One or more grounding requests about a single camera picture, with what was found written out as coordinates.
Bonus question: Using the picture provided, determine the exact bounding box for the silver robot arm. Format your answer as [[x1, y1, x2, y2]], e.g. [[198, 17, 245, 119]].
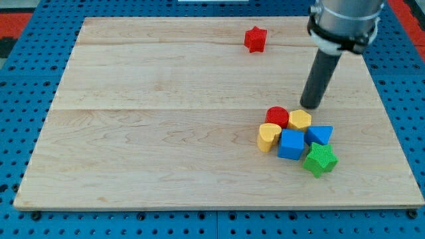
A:
[[307, 0, 385, 56]]

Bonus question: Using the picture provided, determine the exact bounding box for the red star block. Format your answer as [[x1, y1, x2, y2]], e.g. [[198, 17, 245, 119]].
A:
[[244, 26, 268, 53]]

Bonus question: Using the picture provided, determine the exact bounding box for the green star block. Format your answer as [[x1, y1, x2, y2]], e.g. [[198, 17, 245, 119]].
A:
[[303, 142, 339, 178]]

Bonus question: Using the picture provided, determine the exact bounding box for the wooden board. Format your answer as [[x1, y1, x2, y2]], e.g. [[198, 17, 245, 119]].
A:
[[13, 17, 424, 211]]

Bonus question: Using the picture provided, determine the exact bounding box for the yellow heart block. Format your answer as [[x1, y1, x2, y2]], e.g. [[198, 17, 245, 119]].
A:
[[256, 123, 282, 153]]

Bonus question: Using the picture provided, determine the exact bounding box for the red cylinder block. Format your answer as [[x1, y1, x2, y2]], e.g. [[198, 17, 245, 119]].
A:
[[264, 106, 290, 129]]

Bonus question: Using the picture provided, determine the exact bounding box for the blue cube block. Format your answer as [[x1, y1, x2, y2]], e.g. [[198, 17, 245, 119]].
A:
[[277, 129, 304, 161]]

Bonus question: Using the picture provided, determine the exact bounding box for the yellow hexagon block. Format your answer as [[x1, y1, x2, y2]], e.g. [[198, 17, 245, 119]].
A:
[[287, 110, 312, 133]]

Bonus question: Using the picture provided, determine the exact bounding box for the blue triangle block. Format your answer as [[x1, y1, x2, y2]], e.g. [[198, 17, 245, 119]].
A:
[[304, 125, 333, 145]]

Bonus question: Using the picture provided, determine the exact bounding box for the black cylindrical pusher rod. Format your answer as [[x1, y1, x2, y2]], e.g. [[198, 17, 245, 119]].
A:
[[299, 49, 341, 110]]

